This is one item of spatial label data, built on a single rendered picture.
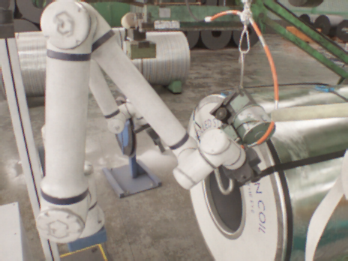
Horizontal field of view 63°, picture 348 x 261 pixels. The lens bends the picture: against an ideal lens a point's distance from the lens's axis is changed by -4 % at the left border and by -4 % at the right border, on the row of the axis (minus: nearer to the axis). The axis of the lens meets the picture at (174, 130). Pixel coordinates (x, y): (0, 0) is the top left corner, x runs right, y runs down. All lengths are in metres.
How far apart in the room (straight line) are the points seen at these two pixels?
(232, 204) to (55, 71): 1.62
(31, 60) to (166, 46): 2.72
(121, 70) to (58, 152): 0.31
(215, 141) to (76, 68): 0.45
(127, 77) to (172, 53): 5.54
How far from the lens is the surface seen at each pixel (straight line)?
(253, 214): 1.57
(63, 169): 0.92
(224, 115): 1.33
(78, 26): 0.77
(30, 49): 6.27
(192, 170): 0.93
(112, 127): 1.53
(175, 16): 2.01
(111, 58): 0.94
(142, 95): 0.96
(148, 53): 2.29
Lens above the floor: 1.81
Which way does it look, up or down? 23 degrees down
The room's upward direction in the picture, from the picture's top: straight up
